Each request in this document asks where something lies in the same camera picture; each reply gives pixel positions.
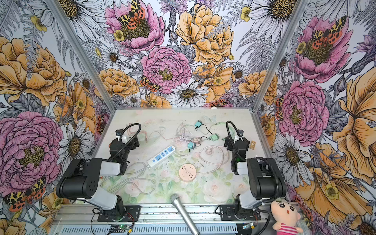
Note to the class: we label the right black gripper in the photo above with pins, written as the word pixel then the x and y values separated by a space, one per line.
pixel 235 138

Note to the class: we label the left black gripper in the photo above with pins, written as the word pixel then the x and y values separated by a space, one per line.
pixel 122 134

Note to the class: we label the white blue power strip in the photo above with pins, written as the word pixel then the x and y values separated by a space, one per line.
pixel 160 157

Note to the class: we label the pink plug charger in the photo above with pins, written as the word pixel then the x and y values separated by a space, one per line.
pixel 197 140

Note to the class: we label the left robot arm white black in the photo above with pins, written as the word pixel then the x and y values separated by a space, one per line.
pixel 81 179

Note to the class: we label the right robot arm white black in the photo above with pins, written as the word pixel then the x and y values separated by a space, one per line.
pixel 266 183

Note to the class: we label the green plug adapter right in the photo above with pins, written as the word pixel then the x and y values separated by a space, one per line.
pixel 214 137

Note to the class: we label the teal plug adapter back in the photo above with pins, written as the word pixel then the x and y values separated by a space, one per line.
pixel 197 125

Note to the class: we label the teal plug adapter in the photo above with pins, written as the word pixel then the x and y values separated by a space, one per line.
pixel 191 146
pixel 197 125

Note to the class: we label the teal plug adapter centre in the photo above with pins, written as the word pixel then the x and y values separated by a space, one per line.
pixel 191 146

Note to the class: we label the small yellow tag card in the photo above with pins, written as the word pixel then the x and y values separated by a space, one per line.
pixel 252 145

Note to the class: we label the round pink socket hub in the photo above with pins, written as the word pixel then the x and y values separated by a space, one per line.
pixel 187 173

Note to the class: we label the silver microphone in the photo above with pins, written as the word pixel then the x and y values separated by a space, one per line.
pixel 176 202

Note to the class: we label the small green circuit board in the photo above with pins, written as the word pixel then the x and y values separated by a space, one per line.
pixel 120 229

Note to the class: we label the plush doll striped shirt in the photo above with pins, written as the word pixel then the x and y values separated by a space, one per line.
pixel 286 217

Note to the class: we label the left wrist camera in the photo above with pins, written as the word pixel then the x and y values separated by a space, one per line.
pixel 122 136

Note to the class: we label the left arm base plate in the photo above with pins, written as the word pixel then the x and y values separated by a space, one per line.
pixel 128 214

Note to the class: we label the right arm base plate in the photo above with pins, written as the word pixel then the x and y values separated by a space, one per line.
pixel 230 213

